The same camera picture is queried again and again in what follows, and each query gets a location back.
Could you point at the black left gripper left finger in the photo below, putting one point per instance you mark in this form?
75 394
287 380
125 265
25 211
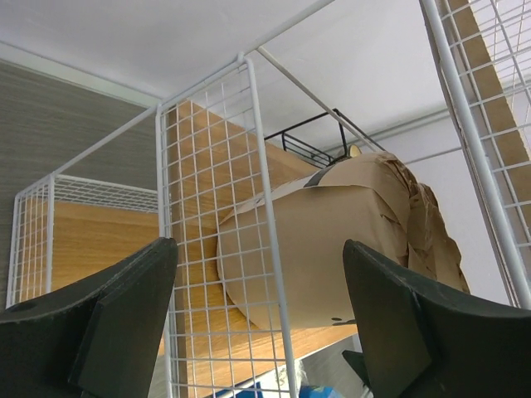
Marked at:
97 337

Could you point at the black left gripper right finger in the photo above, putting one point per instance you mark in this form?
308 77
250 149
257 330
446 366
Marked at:
422 338

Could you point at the blue white plastic-wrapped roll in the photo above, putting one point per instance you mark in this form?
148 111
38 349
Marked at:
276 384

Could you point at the white wire wooden shelf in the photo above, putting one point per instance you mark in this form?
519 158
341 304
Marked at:
444 86

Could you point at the black wire rack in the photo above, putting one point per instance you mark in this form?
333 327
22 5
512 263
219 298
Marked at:
322 140

